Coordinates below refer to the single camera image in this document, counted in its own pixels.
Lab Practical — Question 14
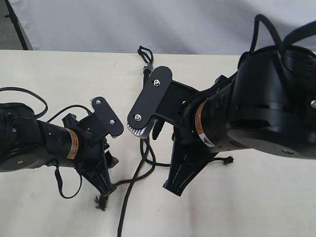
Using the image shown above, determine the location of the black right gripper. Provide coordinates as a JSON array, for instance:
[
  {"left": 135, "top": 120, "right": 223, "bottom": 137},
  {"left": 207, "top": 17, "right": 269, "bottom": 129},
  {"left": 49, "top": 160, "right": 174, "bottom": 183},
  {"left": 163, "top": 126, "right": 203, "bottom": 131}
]
[{"left": 163, "top": 127, "right": 219, "bottom": 196}]

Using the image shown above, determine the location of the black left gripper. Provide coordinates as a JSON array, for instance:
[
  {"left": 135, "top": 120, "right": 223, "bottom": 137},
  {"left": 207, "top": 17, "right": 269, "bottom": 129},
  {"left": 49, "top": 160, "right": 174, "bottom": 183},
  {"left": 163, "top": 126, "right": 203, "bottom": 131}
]
[{"left": 71, "top": 133, "right": 119, "bottom": 196}]

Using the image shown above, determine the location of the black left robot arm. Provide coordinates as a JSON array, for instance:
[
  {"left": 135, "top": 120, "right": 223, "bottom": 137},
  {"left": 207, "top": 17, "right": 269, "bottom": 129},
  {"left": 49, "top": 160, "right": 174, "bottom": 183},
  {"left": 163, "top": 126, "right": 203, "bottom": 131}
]
[{"left": 0, "top": 97, "right": 123, "bottom": 196}]

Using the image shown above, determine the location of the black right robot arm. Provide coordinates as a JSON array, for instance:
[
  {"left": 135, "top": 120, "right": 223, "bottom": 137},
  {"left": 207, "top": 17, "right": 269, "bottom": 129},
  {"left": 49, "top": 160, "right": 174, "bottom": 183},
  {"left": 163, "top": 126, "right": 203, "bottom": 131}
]
[{"left": 164, "top": 46, "right": 316, "bottom": 196}]

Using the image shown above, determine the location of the grey backdrop cloth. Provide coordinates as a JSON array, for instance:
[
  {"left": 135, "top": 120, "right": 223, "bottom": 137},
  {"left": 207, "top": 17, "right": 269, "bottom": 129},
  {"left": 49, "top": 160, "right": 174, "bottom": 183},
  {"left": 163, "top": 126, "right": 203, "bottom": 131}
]
[{"left": 10, "top": 0, "right": 316, "bottom": 55}]

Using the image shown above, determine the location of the black backdrop stand pole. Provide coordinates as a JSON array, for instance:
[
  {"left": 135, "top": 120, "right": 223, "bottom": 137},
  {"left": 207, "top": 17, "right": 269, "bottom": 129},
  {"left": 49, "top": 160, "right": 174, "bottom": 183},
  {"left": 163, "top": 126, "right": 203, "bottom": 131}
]
[{"left": 4, "top": 0, "right": 33, "bottom": 50}]

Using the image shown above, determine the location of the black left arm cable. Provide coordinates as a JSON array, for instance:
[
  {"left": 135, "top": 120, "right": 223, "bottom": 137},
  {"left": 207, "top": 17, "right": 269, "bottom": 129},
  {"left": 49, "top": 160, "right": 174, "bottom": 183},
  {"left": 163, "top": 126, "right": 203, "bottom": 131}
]
[{"left": 0, "top": 86, "right": 94, "bottom": 199}]

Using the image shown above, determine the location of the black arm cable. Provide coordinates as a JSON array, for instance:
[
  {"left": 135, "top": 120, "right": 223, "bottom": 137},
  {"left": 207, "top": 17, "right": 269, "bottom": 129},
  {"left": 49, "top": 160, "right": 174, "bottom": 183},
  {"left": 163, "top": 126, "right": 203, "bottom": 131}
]
[
  {"left": 251, "top": 14, "right": 316, "bottom": 75},
  {"left": 0, "top": 86, "right": 94, "bottom": 199}
]

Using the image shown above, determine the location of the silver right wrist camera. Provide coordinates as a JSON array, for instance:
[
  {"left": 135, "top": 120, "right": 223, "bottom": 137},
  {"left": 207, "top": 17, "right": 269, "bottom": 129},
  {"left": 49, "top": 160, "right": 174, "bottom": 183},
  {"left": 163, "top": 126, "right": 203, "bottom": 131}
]
[{"left": 127, "top": 66, "right": 198, "bottom": 139}]

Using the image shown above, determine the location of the clear adhesive tape piece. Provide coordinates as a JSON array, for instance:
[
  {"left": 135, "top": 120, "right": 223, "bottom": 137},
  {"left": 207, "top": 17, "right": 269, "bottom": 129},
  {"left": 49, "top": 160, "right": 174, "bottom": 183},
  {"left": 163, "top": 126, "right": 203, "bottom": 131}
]
[{"left": 143, "top": 63, "right": 153, "bottom": 74}]

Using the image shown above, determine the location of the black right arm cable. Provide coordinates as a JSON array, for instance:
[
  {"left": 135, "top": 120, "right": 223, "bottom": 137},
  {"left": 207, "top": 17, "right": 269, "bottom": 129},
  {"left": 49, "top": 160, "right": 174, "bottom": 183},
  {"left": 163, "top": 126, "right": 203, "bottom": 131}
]
[{"left": 251, "top": 14, "right": 316, "bottom": 75}]

